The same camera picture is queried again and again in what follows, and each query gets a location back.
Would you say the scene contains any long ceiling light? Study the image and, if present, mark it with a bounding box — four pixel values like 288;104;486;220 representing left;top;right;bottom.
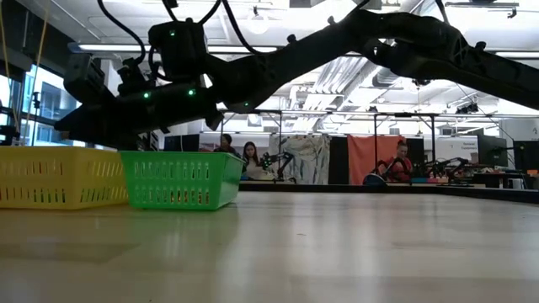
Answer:
68;40;279;55
344;49;539;60

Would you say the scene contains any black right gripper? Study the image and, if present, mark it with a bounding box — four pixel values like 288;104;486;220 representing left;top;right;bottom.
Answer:
53;17;225;152

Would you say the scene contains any orange cloth backdrop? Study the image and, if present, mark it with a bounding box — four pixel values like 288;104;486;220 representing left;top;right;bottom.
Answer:
347;134;408;186

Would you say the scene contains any green plastic basket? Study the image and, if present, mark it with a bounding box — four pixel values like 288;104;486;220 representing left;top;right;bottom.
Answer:
120;150;245;211

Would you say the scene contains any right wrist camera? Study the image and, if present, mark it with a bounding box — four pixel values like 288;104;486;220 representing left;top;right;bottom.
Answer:
62;53;111;104

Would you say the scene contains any yellow plastic basket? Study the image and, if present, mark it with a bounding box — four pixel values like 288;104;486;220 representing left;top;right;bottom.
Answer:
0;146;130;210

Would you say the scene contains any black tripod stand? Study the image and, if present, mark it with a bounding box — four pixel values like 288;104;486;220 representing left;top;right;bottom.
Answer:
30;91;42;147

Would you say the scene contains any large window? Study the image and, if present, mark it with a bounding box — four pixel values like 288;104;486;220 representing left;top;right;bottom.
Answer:
0;62;92;148

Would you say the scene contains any white ring ceiling fixture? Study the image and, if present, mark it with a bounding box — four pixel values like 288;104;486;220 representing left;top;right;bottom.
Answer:
246;12;270;35

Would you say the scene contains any black computer monitor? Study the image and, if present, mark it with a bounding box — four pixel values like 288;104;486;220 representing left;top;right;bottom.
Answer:
477;134;510;168
163;133;201;152
512;141;539;173

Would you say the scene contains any painted cloth backdrop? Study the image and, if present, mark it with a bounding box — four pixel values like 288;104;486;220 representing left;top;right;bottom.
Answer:
268;133;333;185

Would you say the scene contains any background black metal gantry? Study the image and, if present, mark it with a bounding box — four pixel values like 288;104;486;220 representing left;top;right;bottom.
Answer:
218;108;284;182
372;111;439;182

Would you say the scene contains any black aluminium table frame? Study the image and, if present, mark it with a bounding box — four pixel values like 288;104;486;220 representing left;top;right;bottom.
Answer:
237;180;539;205

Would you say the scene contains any silver ventilation duct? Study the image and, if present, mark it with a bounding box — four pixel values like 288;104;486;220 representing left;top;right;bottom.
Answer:
370;66;412;88

